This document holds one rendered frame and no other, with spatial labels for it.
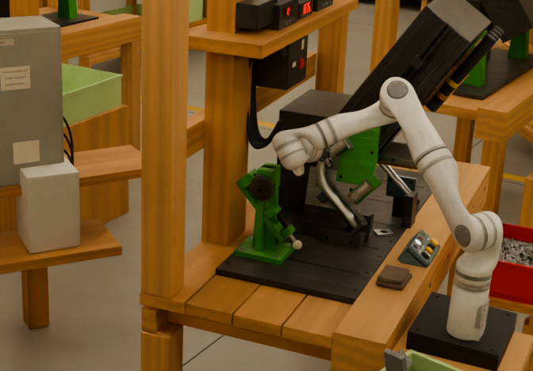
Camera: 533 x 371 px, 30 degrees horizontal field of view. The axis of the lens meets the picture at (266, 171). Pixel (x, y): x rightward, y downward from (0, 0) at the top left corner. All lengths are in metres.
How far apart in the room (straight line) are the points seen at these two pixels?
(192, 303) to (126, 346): 1.59
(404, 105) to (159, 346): 0.95
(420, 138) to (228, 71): 0.64
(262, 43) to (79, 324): 2.08
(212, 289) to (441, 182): 0.72
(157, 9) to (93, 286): 2.48
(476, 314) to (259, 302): 0.58
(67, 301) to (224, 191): 1.81
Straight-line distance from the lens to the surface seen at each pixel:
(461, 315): 2.57
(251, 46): 2.73
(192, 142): 2.89
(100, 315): 4.53
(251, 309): 2.69
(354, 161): 3.06
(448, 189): 2.49
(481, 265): 2.52
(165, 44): 2.50
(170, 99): 2.52
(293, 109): 3.20
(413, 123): 2.57
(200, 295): 2.75
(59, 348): 4.29
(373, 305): 2.71
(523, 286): 3.04
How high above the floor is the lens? 2.13
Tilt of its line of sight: 20 degrees down
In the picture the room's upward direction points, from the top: 3 degrees clockwise
